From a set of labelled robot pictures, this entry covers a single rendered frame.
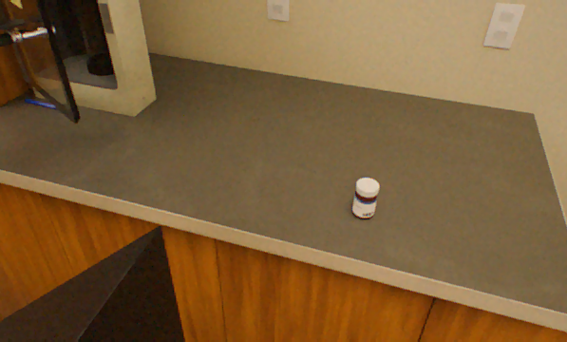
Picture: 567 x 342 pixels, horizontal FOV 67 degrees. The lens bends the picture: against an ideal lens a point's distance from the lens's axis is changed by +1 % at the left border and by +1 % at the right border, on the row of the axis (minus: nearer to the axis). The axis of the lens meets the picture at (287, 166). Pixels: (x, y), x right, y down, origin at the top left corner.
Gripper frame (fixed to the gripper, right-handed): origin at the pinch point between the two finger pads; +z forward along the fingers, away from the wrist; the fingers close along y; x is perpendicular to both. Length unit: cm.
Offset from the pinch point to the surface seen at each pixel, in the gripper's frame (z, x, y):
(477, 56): 96, -63, -13
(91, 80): 15.6, 5.5, -18.4
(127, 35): 23.2, -5.0, -5.2
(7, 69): 1.6, 25.6, -17.9
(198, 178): 16, -40, -26
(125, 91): 19.1, -6.1, -18.6
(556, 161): 110, -91, -42
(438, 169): 58, -76, -26
